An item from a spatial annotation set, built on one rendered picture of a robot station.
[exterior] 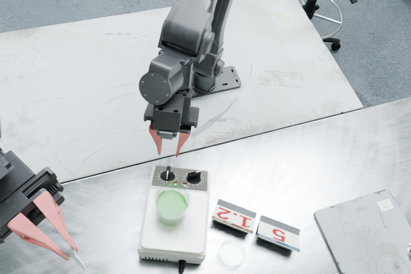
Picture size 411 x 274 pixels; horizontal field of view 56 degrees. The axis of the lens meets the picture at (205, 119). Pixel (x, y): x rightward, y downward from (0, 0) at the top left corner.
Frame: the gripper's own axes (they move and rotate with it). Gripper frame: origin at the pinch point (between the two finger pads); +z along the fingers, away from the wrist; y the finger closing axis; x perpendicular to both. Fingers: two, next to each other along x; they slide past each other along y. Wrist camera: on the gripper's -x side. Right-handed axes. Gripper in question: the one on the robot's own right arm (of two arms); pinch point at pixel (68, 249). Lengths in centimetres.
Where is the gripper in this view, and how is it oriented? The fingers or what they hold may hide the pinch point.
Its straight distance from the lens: 53.5
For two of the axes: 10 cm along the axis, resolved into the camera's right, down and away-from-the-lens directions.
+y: 6.4, -6.2, 4.5
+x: -1.0, 5.2, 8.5
